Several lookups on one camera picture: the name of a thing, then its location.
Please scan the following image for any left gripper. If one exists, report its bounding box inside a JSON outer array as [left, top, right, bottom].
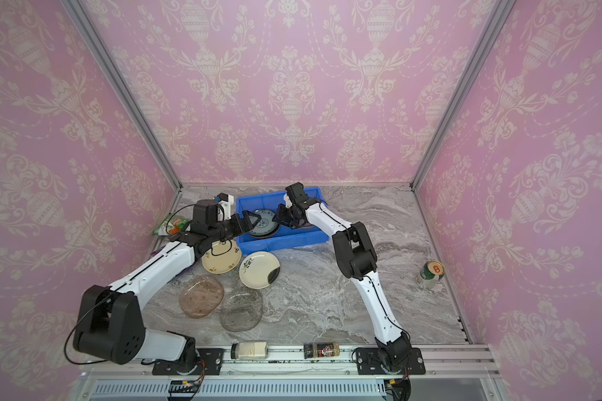
[[207, 209, 261, 243]]

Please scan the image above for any blue patterned ceramic plate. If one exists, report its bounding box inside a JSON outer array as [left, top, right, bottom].
[[249, 209, 279, 238]]

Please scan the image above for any cream round plate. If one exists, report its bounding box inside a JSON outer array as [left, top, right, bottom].
[[202, 240, 243, 275]]

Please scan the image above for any white plate black accent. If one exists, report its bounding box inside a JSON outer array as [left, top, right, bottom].
[[239, 252, 281, 290]]

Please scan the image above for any brown tinted glass plate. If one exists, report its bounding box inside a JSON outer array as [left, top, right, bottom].
[[178, 275, 225, 318]]

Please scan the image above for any grey clear glass plate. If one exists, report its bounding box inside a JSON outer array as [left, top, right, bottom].
[[220, 287, 264, 332]]

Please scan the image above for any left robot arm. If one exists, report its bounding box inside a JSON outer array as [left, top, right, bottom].
[[65, 195, 261, 374]]

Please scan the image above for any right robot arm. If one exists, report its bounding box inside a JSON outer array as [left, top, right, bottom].
[[274, 182, 412, 373]]

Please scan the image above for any blue plastic bin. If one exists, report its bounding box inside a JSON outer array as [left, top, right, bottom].
[[236, 190, 329, 255]]

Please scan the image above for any green snack packet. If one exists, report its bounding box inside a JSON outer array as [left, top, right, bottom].
[[152, 214, 190, 237]]

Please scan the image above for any dark spice jar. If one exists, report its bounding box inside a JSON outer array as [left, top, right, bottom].
[[304, 343, 340, 359]]

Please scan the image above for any green tin can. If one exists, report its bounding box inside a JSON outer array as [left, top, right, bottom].
[[416, 261, 446, 290]]

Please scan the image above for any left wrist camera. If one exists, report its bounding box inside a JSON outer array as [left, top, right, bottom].
[[215, 193, 235, 221]]

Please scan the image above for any white jar on rail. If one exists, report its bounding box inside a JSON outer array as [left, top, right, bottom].
[[230, 341, 269, 360]]

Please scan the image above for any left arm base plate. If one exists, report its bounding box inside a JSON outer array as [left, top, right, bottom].
[[152, 348, 225, 376]]

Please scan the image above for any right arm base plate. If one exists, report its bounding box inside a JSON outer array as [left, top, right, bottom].
[[351, 347, 426, 376]]

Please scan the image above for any aluminium front rail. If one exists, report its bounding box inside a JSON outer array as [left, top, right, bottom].
[[69, 345, 509, 400]]

